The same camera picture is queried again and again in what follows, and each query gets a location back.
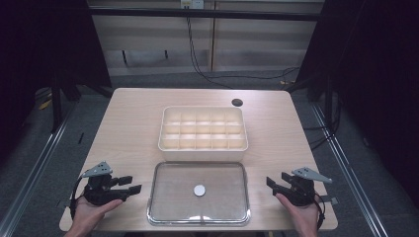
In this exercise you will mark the clear plastic box lid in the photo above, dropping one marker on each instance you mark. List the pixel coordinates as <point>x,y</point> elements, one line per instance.
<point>199,205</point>

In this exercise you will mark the black horizontal metal bar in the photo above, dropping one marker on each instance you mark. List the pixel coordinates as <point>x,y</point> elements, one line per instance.
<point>204,14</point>

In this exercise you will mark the metal floor rail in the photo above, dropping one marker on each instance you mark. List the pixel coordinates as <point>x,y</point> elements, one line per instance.
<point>349,171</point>
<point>36,164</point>

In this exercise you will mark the black round table grommet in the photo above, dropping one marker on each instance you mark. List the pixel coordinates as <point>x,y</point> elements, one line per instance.
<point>237,102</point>

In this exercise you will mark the person's left hand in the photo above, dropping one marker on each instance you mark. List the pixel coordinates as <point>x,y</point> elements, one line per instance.
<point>87,215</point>

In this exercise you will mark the black metal stand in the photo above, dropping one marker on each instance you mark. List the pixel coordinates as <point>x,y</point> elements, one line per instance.
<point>56,105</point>

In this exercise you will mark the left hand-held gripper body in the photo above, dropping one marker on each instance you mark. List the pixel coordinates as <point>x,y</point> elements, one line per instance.
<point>99,194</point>

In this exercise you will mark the white compartment storage box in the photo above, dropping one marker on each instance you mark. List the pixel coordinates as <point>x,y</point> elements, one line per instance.
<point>203,133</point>

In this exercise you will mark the yellow floor object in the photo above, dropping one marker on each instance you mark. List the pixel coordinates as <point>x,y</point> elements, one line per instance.
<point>45,104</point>

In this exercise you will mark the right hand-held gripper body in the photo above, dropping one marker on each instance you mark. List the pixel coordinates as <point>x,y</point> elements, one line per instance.
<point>301,192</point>

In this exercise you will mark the small black floor strip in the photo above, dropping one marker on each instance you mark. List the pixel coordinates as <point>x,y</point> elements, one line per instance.
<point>81,138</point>

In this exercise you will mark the person's right hand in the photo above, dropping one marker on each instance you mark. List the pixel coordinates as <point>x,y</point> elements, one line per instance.
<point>304,215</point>

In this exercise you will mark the dark curtain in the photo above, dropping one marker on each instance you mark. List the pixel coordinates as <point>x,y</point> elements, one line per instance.
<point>372,82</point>
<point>42,49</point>

